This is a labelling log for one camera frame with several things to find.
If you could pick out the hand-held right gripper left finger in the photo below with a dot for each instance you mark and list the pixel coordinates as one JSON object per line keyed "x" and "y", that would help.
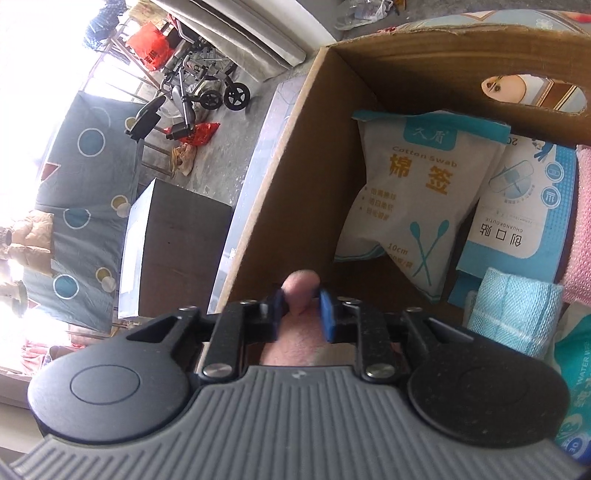
{"x": 277, "y": 316}

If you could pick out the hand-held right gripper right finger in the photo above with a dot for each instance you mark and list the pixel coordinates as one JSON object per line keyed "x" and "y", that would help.
{"x": 326, "y": 318}

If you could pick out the pink plush toy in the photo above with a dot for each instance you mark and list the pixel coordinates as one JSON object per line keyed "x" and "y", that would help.
{"x": 300, "y": 288}

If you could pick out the brown cardboard box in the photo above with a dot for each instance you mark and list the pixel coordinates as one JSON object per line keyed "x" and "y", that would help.
{"x": 300, "y": 184}

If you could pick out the white cotton swab bag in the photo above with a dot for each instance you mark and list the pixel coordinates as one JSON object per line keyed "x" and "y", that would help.
{"x": 411, "y": 203}

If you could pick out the blue checked towel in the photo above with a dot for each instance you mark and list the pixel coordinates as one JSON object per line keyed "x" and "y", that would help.
{"x": 512, "y": 309}

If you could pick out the blue white plaster box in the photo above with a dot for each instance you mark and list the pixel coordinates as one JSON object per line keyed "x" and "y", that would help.
{"x": 521, "y": 221}

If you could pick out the blue-green white wipes packet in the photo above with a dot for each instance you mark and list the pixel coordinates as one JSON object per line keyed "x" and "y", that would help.
{"x": 575, "y": 369}

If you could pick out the pink sponge cloth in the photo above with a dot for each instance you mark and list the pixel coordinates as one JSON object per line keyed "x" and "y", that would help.
{"x": 579, "y": 221}

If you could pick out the dark box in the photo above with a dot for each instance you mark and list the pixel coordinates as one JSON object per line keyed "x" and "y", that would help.
{"x": 180, "y": 249}

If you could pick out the red packet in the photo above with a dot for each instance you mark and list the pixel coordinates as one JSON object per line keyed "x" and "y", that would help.
{"x": 205, "y": 134}

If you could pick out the grey circle-print sheet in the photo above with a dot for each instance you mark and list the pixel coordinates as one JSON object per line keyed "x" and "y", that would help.
{"x": 87, "y": 184}

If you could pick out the wheelchair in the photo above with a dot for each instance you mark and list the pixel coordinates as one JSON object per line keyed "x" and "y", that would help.
{"x": 198, "y": 78}

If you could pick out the tan padded jacket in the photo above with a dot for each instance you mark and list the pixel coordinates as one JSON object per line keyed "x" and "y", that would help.
{"x": 27, "y": 240}

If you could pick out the beige curtain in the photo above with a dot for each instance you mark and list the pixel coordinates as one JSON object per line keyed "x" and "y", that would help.
{"x": 258, "y": 32}

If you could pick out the red plastic bag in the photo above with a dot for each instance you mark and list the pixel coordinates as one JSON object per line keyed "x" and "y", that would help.
{"x": 150, "y": 46}

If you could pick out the clear plastic bag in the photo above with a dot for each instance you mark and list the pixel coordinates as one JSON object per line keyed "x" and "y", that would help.
{"x": 364, "y": 14}

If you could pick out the blue checked garment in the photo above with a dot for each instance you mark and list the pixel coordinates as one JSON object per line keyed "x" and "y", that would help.
{"x": 108, "y": 21}

